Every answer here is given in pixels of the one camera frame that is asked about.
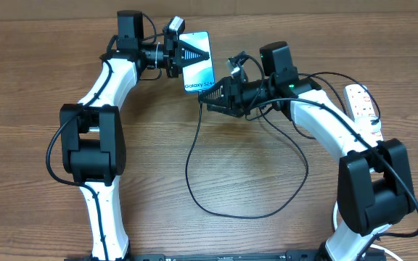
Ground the white power strip cord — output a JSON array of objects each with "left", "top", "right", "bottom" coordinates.
[{"left": 332, "top": 201, "right": 404, "bottom": 261}]

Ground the white charger adapter plug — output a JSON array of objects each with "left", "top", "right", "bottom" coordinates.
[{"left": 364, "top": 116, "right": 381, "bottom": 131}]

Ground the blue Galaxy smartphone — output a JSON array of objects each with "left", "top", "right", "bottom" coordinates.
[{"left": 179, "top": 31, "right": 215, "bottom": 92}]

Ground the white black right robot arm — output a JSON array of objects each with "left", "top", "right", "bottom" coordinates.
[{"left": 198, "top": 41, "right": 418, "bottom": 260}]

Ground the white power strip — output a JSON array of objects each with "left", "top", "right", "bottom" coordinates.
[{"left": 343, "top": 84, "right": 384, "bottom": 141}]

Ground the black USB charger cable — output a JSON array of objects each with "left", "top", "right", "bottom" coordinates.
[{"left": 184, "top": 71, "right": 382, "bottom": 220}]

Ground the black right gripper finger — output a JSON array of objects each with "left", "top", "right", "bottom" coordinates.
[
  {"left": 206, "top": 103, "right": 237, "bottom": 116},
  {"left": 198, "top": 78, "right": 232, "bottom": 104}
]

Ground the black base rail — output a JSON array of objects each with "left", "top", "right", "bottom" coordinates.
[{"left": 63, "top": 249, "right": 322, "bottom": 261}]

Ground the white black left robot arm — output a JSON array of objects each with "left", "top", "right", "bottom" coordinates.
[{"left": 46, "top": 10, "right": 215, "bottom": 260}]

